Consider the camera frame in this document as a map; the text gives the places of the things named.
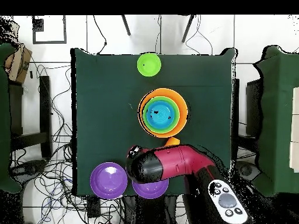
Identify large orange plastic bowl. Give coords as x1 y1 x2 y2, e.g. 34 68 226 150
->
139 87 189 138
137 93 164 139

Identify purple plastic bowl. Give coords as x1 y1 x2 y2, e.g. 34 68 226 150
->
131 178 169 200
90 162 128 200

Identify orange plastic cup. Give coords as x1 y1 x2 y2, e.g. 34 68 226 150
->
164 136 180 147

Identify small blue plastic bowl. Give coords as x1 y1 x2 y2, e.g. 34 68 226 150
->
145 100 176 128

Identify medium green plastic bowl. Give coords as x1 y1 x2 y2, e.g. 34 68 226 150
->
142 96 181 134

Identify small green plastic bowl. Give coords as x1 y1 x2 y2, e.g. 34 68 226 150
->
137 52 162 78

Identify dark green tablecloth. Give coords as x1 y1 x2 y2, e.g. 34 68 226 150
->
70 47 238 196

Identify black power strip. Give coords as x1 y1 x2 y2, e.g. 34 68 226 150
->
86 195 102 218

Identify black tripod leg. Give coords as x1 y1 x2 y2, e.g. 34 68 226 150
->
181 15 195 43
121 15 131 36

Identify green cloth side table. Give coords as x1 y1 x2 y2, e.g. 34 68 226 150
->
0 42 22 194
253 45 299 198

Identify cardboard box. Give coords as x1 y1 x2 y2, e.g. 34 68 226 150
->
0 18 33 84

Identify white boxes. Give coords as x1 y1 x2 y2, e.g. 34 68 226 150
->
288 86 299 173

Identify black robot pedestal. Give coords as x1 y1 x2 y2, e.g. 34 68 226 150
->
122 195 185 224

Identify tangle of black cables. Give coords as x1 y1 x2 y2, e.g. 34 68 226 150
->
11 65 123 224

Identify black bench frame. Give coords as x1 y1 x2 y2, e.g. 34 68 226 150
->
9 75 53 159

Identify black floor cable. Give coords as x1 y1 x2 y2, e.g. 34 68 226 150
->
93 15 107 55

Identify thin grey floor cable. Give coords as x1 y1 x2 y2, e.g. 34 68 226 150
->
185 15 214 55

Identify black floor frame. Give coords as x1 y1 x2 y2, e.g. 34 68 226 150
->
32 15 67 44

